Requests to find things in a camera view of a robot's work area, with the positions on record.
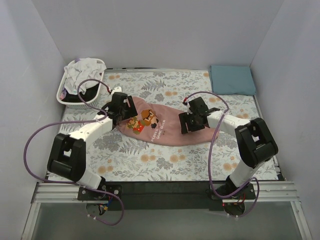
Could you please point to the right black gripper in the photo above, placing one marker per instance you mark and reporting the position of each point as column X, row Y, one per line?
column 188, row 122

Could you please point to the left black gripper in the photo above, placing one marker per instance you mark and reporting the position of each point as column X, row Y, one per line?
column 119, row 116

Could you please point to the pink printed t shirt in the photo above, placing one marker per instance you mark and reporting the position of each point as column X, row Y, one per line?
column 160, row 124

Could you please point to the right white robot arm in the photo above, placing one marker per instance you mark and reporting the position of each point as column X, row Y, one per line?
column 255, row 142

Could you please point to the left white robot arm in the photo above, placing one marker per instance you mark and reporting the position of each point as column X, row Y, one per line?
column 67, row 158

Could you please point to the white laundry basket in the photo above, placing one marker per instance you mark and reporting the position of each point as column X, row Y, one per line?
column 81, row 88

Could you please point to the black garment in basket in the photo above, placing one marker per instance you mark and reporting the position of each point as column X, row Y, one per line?
column 90, row 93

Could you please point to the floral table mat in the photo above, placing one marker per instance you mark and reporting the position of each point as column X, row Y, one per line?
column 117, row 157

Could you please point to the white crumpled garment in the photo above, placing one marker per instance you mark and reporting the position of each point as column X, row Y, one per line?
column 83, row 69

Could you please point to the folded teal t shirt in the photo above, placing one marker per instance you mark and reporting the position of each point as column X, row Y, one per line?
column 232, row 80

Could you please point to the aluminium frame rail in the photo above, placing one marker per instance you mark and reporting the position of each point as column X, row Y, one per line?
column 270, row 191

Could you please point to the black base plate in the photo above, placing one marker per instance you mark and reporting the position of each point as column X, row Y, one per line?
column 167, row 195

